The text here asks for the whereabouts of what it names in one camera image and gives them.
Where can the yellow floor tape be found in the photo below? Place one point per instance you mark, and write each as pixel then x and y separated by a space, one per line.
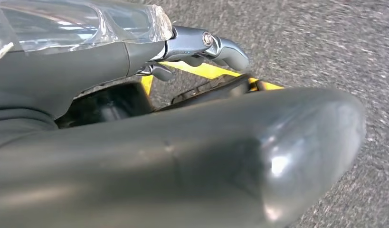
pixel 206 70

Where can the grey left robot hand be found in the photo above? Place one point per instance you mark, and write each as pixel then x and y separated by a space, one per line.
pixel 181 173

